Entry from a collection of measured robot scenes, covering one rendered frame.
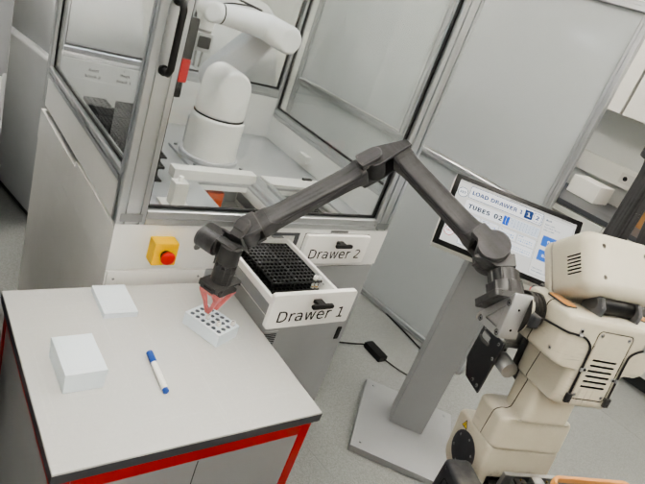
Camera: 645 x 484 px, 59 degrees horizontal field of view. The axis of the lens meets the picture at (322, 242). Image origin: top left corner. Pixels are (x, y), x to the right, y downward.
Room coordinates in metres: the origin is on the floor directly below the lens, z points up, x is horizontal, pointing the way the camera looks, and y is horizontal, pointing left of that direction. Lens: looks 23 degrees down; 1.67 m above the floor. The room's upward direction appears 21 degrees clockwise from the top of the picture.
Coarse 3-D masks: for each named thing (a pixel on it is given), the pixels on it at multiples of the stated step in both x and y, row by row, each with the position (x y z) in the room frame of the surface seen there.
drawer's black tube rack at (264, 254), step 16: (256, 256) 1.52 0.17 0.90; (272, 256) 1.56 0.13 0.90; (288, 256) 1.60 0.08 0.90; (256, 272) 1.48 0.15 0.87; (272, 272) 1.46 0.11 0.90; (288, 272) 1.50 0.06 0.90; (304, 272) 1.54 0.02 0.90; (272, 288) 1.42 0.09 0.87; (288, 288) 1.46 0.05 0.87; (304, 288) 1.50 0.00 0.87
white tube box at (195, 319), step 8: (208, 304) 1.34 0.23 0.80; (192, 312) 1.28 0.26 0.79; (200, 312) 1.29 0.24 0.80; (216, 312) 1.32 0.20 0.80; (184, 320) 1.27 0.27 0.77; (192, 320) 1.26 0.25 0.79; (200, 320) 1.26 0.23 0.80; (208, 320) 1.27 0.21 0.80; (216, 320) 1.29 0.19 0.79; (224, 320) 1.30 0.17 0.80; (192, 328) 1.25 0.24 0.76; (200, 328) 1.25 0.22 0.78; (208, 328) 1.24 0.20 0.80; (216, 328) 1.25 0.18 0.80; (224, 328) 1.26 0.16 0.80; (232, 328) 1.27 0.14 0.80; (208, 336) 1.23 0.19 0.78; (216, 336) 1.22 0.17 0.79; (224, 336) 1.24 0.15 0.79; (232, 336) 1.28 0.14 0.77; (216, 344) 1.22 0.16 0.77
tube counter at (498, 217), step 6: (498, 216) 2.14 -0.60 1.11; (504, 216) 2.15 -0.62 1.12; (498, 222) 2.13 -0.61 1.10; (504, 222) 2.13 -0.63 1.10; (510, 222) 2.14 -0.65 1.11; (516, 222) 2.14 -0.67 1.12; (522, 222) 2.14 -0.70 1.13; (516, 228) 2.13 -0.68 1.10; (522, 228) 2.13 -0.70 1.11; (528, 228) 2.13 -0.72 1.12; (534, 228) 2.14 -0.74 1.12; (528, 234) 2.12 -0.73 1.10; (534, 234) 2.12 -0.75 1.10
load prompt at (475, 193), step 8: (472, 192) 2.19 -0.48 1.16; (480, 192) 2.19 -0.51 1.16; (488, 192) 2.20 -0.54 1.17; (480, 200) 2.17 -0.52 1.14; (488, 200) 2.18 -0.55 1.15; (496, 200) 2.18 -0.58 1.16; (504, 200) 2.19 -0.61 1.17; (504, 208) 2.17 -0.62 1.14; (512, 208) 2.17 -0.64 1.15; (520, 208) 2.18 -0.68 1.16; (528, 208) 2.18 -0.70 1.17; (520, 216) 2.16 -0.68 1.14; (528, 216) 2.16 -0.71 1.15; (536, 216) 2.17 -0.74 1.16; (536, 224) 2.15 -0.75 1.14
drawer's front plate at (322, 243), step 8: (304, 240) 1.75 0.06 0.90; (312, 240) 1.75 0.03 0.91; (320, 240) 1.78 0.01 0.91; (328, 240) 1.80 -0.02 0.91; (336, 240) 1.83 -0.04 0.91; (344, 240) 1.85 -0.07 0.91; (352, 240) 1.88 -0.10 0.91; (360, 240) 1.90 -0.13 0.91; (368, 240) 1.93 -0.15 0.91; (304, 248) 1.74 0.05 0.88; (312, 248) 1.76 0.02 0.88; (320, 248) 1.79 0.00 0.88; (328, 248) 1.81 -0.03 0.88; (352, 248) 1.89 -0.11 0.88; (360, 248) 1.91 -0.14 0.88; (312, 256) 1.77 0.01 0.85; (320, 256) 1.80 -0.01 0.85; (328, 256) 1.82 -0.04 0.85; (336, 256) 1.85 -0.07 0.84; (344, 256) 1.87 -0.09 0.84; (352, 256) 1.90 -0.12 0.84; (360, 256) 1.93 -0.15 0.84
